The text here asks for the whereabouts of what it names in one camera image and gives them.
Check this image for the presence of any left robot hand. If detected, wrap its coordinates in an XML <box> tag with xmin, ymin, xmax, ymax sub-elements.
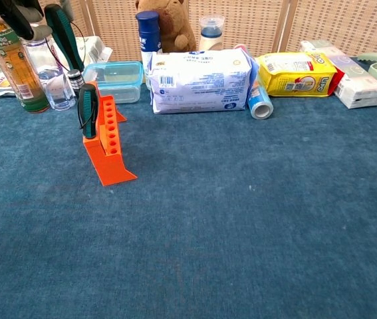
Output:
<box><xmin>0</xmin><ymin>0</ymin><xmax>75</xmax><ymax>41</ymax></box>

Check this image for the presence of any long green black screwdriver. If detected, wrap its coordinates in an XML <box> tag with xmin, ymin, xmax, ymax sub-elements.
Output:
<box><xmin>43</xmin><ymin>3</ymin><xmax>85</xmax><ymax>73</ymax></box>

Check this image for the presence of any silver metal precision screwdriver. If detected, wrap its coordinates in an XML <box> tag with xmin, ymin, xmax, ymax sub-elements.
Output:
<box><xmin>67</xmin><ymin>68</ymin><xmax>85</xmax><ymax>97</ymax></box>

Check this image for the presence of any orange screwdriver rack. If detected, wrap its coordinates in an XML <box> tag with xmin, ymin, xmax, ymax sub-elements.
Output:
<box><xmin>82</xmin><ymin>80</ymin><xmax>138</xmax><ymax>186</ymax></box>

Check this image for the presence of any green tea bottle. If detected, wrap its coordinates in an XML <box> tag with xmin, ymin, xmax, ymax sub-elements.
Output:
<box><xmin>0</xmin><ymin>11</ymin><xmax>51</xmax><ymax>114</ymax></box>

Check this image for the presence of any white toilet paper pack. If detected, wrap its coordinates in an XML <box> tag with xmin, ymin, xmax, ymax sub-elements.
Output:
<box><xmin>0</xmin><ymin>35</ymin><xmax>113</xmax><ymax>80</ymax></box>

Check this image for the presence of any clear water bottle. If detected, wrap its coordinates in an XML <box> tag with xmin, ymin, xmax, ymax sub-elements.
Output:
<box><xmin>21</xmin><ymin>36</ymin><xmax>76</xmax><ymax>111</ymax></box>

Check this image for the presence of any clear blue-rimmed food container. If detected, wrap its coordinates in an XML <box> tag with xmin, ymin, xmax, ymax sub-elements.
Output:
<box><xmin>78</xmin><ymin>61</ymin><xmax>144</xmax><ymax>104</ymax></box>

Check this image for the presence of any blue white spray can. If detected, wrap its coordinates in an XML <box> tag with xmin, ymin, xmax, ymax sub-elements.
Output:
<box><xmin>136</xmin><ymin>10</ymin><xmax>162</xmax><ymax>89</ymax></box>

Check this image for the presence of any brown capybara plush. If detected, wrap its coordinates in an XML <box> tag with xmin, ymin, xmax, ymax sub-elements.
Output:
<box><xmin>134</xmin><ymin>0</ymin><xmax>197</xmax><ymax>53</ymax></box>

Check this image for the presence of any cream sauce squeeze bottle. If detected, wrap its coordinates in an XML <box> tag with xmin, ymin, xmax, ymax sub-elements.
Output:
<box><xmin>197</xmin><ymin>15</ymin><xmax>225</xmax><ymax>52</ymax></box>

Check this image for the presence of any white blue wipes pack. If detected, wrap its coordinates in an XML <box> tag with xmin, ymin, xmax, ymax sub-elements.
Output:
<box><xmin>148</xmin><ymin>46</ymin><xmax>261</xmax><ymax>115</ymax></box>

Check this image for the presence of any wicker folding screen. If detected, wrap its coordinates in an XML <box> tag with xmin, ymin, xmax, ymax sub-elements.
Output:
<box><xmin>0</xmin><ymin>0</ymin><xmax>377</xmax><ymax>62</ymax></box>

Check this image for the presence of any blue plastic wrap roll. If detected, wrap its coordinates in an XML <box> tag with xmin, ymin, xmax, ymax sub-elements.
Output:
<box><xmin>234</xmin><ymin>43</ymin><xmax>275</xmax><ymax>120</ymax></box>

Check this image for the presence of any blue carpet table cover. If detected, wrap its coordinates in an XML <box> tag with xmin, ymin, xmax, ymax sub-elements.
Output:
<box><xmin>0</xmin><ymin>56</ymin><xmax>377</xmax><ymax>319</ymax></box>

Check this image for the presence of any yellow Lipo snack bag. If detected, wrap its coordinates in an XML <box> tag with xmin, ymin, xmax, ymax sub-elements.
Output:
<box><xmin>256</xmin><ymin>52</ymin><xmax>338</xmax><ymax>98</ymax></box>

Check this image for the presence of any red white snack box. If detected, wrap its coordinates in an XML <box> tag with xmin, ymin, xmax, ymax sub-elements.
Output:
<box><xmin>327</xmin><ymin>68</ymin><xmax>346</xmax><ymax>97</ymax></box>

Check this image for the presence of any pastel tissue box pack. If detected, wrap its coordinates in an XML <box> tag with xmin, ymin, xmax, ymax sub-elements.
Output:
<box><xmin>299</xmin><ymin>39</ymin><xmax>377</xmax><ymax>110</ymax></box>

